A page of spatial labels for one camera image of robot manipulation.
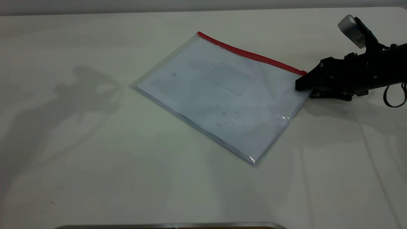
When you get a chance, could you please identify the clear plastic zip bag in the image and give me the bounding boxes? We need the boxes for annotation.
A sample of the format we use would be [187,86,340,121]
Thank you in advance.
[129,31,311,168]

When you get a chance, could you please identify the black cable loop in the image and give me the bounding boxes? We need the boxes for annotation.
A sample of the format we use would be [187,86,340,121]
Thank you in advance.
[383,81,407,108]

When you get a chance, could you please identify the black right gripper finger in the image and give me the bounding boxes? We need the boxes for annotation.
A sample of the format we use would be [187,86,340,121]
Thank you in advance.
[310,90,352,101]
[295,62,326,93]

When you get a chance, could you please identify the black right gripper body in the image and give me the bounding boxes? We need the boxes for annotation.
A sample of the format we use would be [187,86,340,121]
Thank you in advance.
[321,48,390,96]

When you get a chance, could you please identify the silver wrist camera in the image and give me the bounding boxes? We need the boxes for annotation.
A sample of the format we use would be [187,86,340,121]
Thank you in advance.
[338,14,380,53]

